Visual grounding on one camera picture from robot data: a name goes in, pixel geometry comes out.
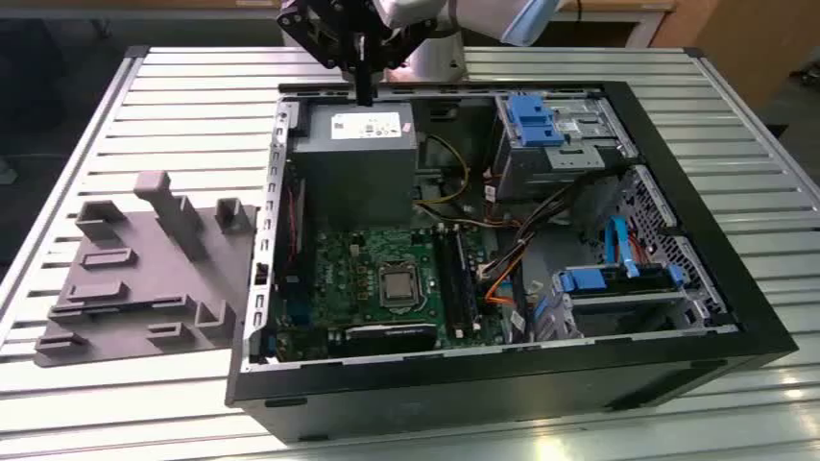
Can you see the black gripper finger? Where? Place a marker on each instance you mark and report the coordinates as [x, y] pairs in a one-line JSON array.
[[313, 41], [400, 48]]

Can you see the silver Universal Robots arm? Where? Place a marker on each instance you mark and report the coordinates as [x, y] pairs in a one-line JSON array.
[[436, 60]]

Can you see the black graphics card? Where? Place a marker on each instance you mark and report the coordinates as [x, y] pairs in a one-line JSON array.
[[384, 338]]

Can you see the brown wooden cabinet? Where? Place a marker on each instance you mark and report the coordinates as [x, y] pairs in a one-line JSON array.
[[756, 38]]

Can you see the blue plastic drive latch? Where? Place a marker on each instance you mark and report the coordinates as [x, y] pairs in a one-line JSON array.
[[532, 120]]

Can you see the black PC case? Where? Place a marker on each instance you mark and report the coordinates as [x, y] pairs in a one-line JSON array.
[[448, 398]]

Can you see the grey power supply unit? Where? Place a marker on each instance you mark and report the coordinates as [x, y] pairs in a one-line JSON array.
[[345, 182]]

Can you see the black RAM slot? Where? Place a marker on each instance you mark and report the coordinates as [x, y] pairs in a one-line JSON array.
[[448, 288]]

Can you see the metal drive cage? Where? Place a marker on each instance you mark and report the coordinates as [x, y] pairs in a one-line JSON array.
[[576, 161]]

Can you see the green motherboard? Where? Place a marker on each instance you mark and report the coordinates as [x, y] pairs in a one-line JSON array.
[[338, 249]]

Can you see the metal disk bay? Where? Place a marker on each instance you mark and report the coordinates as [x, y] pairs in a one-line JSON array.
[[628, 300]]

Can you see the grey metal stand foot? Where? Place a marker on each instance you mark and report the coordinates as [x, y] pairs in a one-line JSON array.
[[6, 173]]

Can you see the grey parts rack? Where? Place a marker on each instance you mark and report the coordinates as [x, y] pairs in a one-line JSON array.
[[160, 269]]

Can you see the thin metal locking lever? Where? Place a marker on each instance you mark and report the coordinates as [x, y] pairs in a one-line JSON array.
[[422, 300]]

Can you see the hard disk in blue carrier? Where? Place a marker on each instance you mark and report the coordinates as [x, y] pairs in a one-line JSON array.
[[582, 281]]

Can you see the silver CPU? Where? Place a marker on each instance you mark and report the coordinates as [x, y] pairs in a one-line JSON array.
[[398, 284]]

